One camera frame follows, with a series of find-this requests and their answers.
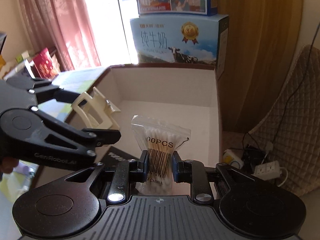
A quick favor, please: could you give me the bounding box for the black Flyco shaver box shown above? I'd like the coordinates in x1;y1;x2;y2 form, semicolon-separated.
101;146;138;167

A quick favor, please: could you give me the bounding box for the cotton swab bag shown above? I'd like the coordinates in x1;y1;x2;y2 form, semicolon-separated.
131;115;191;196

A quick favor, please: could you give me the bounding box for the purple cream tube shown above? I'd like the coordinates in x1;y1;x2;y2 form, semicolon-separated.
14;160;39;177

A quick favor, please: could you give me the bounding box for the person's left hand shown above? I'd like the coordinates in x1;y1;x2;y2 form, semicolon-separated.
0;157;19;174

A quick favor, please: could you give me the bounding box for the red gift bag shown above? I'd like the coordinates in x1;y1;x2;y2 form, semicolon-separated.
31;48;60;80

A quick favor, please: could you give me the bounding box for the checked tablecloth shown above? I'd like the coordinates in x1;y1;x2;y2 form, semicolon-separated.
1;67;105;204

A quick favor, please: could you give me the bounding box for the brown cardboard storage box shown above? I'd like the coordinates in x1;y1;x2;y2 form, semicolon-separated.
39;63;220;195

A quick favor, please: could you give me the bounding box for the white power strip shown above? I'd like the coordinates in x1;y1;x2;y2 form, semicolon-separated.
253;161;289;187

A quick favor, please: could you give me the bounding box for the pink window curtain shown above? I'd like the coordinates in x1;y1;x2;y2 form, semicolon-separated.
18;0;101;70

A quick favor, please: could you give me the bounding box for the quilted brown chair cushion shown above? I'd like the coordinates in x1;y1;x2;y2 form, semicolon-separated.
222;45;319;197

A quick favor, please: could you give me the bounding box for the blue milk carton box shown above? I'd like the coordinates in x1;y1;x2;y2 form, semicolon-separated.
130;14;229;77

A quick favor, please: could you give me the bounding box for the black power cable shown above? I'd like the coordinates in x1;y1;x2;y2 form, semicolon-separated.
241;22;320;156

